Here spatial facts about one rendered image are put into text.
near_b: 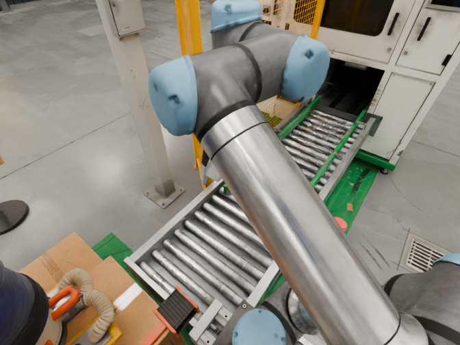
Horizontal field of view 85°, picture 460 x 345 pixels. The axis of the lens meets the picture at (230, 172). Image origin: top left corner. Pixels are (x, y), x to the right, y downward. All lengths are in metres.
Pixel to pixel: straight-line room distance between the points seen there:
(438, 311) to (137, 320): 0.89
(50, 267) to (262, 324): 1.38
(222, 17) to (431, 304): 0.43
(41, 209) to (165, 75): 2.78
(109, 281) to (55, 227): 1.68
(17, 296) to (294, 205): 0.61
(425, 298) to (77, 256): 1.65
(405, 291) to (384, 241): 2.15
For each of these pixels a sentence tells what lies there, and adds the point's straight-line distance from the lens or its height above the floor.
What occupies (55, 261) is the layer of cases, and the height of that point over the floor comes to 0.54.
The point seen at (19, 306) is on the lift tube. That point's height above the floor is 1.36.
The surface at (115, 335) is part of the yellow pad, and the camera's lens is 0.93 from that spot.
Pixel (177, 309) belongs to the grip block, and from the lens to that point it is 0.75.
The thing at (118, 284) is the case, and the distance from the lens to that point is 1.13.
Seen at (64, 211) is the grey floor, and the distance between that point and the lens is 2.85.
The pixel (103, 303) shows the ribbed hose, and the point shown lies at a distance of 0.90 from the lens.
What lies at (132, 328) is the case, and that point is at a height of 0.94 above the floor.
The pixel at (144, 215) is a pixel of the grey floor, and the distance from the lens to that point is 2.48.
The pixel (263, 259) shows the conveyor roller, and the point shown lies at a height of 0.55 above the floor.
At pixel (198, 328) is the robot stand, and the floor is 0.99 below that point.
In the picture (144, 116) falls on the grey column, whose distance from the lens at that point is 1.95.
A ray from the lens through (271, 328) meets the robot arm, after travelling 0.67.
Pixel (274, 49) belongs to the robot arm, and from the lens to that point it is 0.33.
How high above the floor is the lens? 1.92
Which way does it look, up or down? 45 degrees down
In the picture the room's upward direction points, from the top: straight up
